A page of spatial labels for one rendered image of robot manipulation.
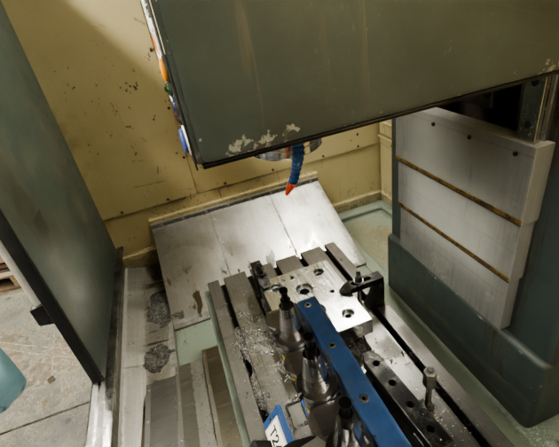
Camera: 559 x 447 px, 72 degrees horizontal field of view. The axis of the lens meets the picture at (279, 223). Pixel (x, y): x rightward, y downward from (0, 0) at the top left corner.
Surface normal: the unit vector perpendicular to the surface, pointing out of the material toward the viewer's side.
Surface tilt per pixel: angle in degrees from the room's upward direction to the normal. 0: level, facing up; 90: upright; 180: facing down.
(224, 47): 90
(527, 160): 90
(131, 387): 17
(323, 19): 90
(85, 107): 90
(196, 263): 24
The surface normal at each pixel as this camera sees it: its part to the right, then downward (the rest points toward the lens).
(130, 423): 0.13, -0.89
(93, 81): 0.31, 0.45
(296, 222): -0.02, -0.58
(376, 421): -0.15, -0.84
